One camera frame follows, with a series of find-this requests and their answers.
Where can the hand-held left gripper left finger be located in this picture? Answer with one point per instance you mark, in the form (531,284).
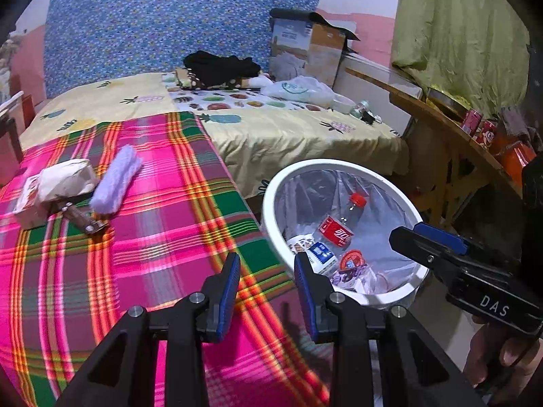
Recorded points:
(227,292)

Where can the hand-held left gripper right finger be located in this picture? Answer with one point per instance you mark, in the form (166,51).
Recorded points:
(305,296)

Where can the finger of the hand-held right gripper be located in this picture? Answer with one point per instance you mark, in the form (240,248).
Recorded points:
(420,250)
(441,237)

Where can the small white carton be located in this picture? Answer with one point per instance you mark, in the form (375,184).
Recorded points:
(322,256)

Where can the red and white wrapper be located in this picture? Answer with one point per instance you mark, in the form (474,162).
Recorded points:
(351,260)

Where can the clear plastic wrapper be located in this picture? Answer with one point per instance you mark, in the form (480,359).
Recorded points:
(369,282)

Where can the white round trash bin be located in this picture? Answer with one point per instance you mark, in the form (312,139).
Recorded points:
(271,195)

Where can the person's right hand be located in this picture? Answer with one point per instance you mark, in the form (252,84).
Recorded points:
(488,347)

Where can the plastic bottle with red label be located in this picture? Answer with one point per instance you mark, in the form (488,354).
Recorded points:
(337,233)

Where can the pink plaid blanket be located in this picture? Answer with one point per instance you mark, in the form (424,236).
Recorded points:
(169,241)

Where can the clear plastic bin liner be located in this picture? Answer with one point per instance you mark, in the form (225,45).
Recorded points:
(305,195)

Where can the wooden table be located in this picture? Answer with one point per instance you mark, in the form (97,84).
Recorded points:
(441,135)

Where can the orange packet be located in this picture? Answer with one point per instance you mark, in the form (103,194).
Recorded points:
(515,157)

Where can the red can with face print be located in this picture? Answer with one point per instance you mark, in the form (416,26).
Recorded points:
(488,134)

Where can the plain red can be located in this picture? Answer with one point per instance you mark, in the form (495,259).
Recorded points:
(471,121)

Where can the round metal tin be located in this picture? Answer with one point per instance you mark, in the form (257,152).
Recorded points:
(449,101)

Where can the small black object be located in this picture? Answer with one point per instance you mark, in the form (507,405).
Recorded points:
(372,117)

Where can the small glass jar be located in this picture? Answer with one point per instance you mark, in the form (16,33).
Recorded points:
(360,109)

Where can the purple fuzzy cloth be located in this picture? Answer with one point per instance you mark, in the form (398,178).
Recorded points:
(114,178)

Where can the yellow pineapple print bedsheet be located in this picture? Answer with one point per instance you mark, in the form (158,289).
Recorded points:
(280,135)

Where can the white fruit print cloth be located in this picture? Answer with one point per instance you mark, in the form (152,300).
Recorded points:
(220,101)

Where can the crumpled beige paper bag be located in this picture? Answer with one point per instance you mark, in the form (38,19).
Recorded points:
(68,178)

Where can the white plastic bag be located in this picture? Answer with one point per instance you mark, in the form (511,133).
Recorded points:
(301,89)

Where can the green curtain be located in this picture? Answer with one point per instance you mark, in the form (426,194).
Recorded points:
(458,29)

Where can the brown polka dot cloth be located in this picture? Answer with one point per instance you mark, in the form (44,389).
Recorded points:
(237,83)

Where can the small white printed box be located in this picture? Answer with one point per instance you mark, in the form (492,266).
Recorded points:
(32,212)

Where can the cardboard box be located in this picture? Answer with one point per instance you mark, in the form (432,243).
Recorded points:
(324,57)

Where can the black clothing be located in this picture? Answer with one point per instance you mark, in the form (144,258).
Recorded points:
(220,68)

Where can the brown wooden furniture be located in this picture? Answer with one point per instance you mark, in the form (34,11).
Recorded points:
(10,144)

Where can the black plastic sheet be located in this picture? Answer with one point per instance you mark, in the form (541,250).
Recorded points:
(297,13)

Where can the blue floral mattress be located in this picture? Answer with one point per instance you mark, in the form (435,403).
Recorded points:
(161,25)

